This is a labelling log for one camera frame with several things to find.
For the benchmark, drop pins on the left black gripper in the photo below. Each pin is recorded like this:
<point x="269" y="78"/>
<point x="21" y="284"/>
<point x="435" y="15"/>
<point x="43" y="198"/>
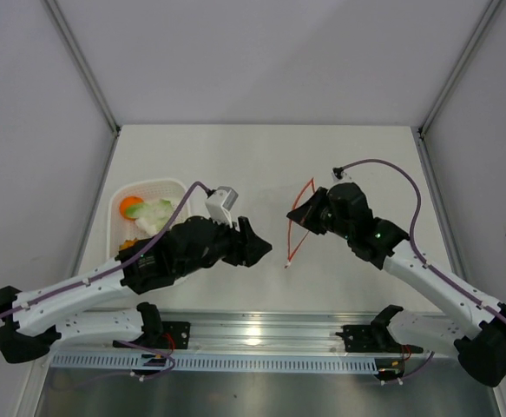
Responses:
<point x="258" y="247"/>

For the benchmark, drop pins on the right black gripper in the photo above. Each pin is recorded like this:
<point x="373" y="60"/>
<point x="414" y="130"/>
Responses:
<point x="303" y="215"/>

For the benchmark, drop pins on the small orange pineapple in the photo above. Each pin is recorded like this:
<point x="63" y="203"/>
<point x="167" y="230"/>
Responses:
<point x="134" y="243"/>

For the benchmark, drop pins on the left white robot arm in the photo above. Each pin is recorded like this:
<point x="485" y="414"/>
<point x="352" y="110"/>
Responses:
<point x="37" y="321"/>

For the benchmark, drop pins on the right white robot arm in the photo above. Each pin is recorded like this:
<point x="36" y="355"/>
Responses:
<point x="476" y="332"/>

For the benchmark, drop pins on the green white cabbage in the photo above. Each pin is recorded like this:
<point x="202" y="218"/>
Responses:
<point x="153" y="216"/>

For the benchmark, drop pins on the orange fruit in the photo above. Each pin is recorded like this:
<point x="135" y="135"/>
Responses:
<point x="130" y="207"/>

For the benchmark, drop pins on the white perforated plastic basket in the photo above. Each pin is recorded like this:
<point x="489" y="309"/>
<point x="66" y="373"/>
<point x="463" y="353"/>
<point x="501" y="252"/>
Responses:
<point x="120" y="229"/>

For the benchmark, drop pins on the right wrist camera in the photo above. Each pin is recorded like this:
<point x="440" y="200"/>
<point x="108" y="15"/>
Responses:
<point x="340" y="176"/>

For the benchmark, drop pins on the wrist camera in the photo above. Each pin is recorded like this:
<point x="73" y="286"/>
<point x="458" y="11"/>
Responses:
<point x="340" y="176"/>
<point x="219" y="204"/>

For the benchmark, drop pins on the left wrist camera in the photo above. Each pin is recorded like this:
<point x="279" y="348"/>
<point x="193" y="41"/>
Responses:
<point x="219" y="204"/>

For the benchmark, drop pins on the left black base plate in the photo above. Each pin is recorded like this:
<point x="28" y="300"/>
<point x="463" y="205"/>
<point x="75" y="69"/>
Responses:
<point x="175" y="336"/>

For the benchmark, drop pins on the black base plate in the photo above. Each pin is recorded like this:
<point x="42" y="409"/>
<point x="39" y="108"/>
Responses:
<point x="371" y="339"/>
<point x="175" y="336"/>

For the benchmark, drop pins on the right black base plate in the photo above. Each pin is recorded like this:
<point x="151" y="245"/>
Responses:
<point x="371" y="339"/>

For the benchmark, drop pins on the slotted grey cable duct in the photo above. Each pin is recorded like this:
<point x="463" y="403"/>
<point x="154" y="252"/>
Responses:
<point x="185" y="361"/>

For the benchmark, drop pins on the right aluminium frame post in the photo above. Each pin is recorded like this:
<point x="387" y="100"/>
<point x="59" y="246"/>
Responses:
<point x="462" y="62"/>

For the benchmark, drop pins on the aluminium frame post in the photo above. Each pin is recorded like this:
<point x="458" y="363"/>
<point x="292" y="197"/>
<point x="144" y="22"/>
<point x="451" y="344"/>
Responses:
<point x="68" y="38"/>
<point x="462" y="62"/>

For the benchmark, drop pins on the left aluminium frame post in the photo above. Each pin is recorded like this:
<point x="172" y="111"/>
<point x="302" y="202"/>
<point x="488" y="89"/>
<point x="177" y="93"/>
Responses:
<point x="68" y="38"/>

